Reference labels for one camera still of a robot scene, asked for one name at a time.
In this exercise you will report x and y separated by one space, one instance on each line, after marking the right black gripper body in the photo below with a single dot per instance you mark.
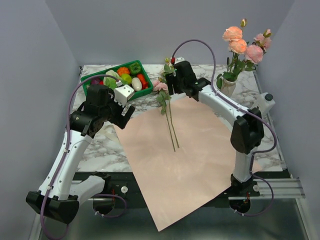
178 85

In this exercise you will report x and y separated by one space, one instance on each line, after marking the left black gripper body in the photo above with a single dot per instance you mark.
112 111

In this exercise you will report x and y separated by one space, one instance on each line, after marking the beige ribbon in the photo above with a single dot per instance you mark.
109 132

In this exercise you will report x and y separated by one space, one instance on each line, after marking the white rose stem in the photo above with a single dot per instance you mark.
168 67

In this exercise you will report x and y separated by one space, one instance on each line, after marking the pink flower bouquet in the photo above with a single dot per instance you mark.
164 99

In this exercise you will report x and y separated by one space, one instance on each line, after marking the peach rose stem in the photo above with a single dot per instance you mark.
237 46

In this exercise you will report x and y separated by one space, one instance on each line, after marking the pink wrapping paper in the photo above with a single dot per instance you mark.
177 174

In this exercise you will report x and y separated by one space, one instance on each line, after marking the pink rose stem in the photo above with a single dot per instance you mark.
255 52

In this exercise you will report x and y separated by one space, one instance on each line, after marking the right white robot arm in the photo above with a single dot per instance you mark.
247 131

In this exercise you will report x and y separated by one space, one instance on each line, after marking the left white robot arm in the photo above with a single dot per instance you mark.
82 126

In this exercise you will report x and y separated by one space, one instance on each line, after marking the white ceramic vase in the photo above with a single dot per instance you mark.
228 87

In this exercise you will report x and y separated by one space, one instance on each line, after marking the green lettuce toy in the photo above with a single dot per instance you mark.
113 80

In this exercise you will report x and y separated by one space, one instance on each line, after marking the purple onion toy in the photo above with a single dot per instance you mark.
95 81

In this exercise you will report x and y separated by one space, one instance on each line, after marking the lime green fruit toy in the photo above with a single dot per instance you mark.
126 79

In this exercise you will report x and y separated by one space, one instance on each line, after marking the red chili pepper toy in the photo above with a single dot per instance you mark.
143 81

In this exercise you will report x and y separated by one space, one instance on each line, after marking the white egg-shaped vegetable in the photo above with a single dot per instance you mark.
136 84

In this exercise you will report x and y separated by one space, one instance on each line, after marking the orange pumpkin toy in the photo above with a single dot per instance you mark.
123 70

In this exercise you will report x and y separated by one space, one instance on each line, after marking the green plastic tray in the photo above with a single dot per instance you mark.
137 94

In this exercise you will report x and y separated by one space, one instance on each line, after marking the green bell pepper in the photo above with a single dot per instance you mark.
134 68

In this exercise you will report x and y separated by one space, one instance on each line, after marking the white spray bottle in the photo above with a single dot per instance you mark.
264 102

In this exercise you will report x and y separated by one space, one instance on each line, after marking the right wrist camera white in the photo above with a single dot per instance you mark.
177 60

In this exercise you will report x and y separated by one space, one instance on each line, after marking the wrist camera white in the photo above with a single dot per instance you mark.
177 60
123 94

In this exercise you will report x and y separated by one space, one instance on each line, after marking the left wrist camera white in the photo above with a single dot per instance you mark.
123 94

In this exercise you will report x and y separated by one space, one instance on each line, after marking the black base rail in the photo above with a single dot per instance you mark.
236 195

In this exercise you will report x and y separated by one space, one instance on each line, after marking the aluminium frame rail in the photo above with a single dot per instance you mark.
282 190

